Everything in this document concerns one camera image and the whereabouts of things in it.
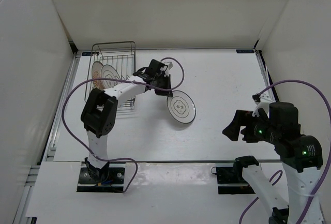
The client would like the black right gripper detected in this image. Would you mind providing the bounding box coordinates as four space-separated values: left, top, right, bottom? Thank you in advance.
222 109 279 144

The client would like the white plate green flower outline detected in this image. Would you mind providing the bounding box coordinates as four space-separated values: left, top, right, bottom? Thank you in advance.
167 91 197 124

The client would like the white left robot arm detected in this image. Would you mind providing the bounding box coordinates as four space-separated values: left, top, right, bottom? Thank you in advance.
81 59 173 183

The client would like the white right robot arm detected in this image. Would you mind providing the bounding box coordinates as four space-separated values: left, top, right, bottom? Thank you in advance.
222 102 323 223

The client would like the white plate orange sunburst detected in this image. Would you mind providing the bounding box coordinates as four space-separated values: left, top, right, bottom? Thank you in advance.
91 61 104 90

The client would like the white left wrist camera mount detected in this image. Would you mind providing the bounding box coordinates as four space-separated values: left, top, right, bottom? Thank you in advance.
162 62 173 77

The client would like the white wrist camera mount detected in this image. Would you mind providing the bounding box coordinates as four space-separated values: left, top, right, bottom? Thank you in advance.
162 62 173 77
252 93 273 117

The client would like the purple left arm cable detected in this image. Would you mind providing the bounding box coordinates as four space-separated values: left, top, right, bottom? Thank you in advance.
63 57 185 193

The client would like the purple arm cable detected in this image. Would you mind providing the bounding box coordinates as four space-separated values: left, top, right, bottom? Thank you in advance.
63 57 185 193
239 80 331 224

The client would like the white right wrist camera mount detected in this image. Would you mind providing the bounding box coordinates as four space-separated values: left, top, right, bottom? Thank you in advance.
252 93 273 117

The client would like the metal wire dish rack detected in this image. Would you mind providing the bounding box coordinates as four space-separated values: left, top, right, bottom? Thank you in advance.
82 41 136 100

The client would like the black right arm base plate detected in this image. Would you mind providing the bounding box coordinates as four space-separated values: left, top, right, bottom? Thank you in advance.
210 167 255 195

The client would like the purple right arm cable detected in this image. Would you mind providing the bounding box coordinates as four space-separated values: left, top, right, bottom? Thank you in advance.
239 80 331 224

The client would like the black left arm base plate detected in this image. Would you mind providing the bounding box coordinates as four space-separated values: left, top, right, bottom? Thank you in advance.
76 163 126 193

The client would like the metal rail front bar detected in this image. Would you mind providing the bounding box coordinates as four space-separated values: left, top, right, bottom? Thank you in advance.
46 159 281 163

